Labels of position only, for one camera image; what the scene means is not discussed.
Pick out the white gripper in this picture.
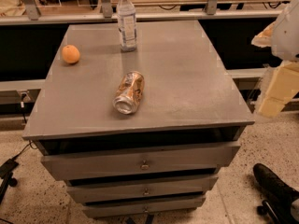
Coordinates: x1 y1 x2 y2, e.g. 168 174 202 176
251 0 299 118

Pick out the clear plastic water bottle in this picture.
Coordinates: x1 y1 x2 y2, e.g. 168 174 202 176
117 0 137 51

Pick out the top grey drawer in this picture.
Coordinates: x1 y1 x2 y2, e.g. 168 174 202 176
41 141 240 180

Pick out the grey drawer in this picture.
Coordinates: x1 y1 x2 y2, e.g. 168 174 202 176
41 141 240 180
82 195 206 218
67 175 218 203

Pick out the crushed gold soda can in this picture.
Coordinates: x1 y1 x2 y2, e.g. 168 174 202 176
113 71 145 115

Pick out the grey drawer cabinet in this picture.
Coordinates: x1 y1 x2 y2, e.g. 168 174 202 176
23 21 253 218

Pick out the middle grey drawer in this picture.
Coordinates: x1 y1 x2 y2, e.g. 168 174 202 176
67 175 218 203

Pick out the orange fruit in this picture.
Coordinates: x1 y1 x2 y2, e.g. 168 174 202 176
62 45 80 63

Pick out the bottom grey drawer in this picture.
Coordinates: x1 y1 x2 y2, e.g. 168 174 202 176
82 195 206 218

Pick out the grey metal railing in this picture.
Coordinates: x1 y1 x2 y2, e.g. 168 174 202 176
0 0 291 26

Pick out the wall power outlet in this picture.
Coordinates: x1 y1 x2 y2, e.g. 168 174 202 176
18 90 34 108

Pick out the black power adapter cable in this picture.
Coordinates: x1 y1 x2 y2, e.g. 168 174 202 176
0 141 38 203

